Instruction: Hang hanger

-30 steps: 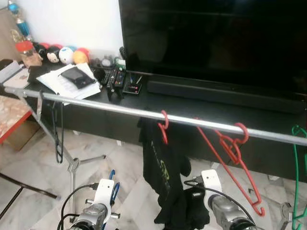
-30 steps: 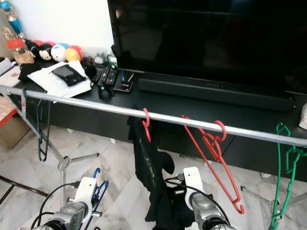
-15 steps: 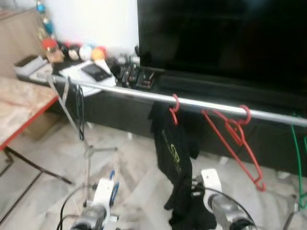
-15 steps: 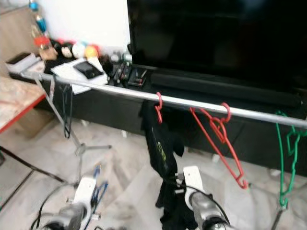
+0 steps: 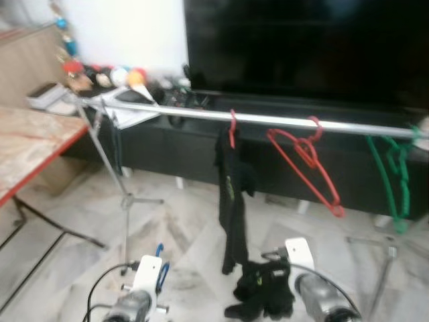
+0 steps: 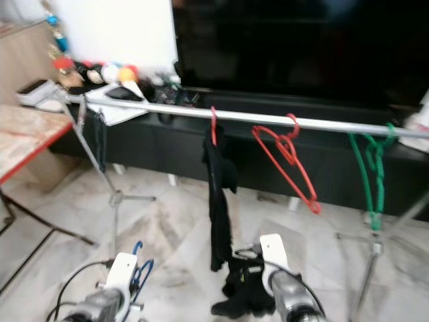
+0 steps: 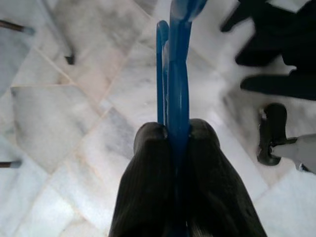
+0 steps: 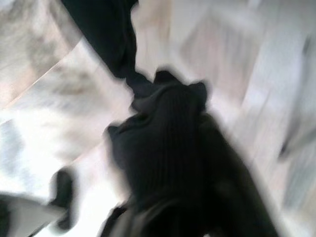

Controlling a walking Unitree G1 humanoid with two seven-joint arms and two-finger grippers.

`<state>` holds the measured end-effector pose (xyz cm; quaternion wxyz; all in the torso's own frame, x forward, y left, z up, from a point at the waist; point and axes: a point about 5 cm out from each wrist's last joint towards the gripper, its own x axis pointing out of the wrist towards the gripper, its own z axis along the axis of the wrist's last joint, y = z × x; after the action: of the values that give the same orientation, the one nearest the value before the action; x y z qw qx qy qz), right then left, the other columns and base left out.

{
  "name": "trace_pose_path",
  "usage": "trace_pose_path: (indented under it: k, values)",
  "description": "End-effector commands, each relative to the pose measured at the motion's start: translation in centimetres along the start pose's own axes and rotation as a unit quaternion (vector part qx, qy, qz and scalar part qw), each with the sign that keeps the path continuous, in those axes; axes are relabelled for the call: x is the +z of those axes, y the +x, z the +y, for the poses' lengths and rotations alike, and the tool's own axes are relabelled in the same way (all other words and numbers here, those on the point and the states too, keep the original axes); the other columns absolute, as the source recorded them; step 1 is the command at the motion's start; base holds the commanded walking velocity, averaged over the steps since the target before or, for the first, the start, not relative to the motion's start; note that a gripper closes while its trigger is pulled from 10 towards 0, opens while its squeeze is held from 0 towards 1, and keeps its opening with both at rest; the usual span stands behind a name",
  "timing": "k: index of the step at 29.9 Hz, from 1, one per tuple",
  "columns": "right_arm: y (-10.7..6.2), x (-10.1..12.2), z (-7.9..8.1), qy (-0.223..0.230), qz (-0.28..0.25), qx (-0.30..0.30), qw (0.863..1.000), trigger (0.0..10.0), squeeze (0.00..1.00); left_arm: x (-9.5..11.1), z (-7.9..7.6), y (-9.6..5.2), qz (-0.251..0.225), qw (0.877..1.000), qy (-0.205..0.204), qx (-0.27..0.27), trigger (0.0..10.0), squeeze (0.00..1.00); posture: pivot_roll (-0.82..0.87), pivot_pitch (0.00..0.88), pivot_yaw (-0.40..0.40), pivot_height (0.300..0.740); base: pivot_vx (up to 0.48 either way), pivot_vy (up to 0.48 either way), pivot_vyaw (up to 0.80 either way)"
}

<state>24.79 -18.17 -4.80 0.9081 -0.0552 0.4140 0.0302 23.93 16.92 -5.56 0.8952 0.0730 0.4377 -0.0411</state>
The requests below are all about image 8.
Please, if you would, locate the black garment neon green print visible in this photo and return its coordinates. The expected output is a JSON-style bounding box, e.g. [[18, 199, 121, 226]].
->
[[49, 0, 223, 237]]

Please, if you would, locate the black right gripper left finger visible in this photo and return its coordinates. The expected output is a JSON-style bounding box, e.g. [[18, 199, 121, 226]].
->
[[108, 204, 139, 237]]

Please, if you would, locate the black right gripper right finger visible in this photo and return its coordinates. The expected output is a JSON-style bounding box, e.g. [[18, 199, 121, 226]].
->
[[202, 116, 279, 237]]

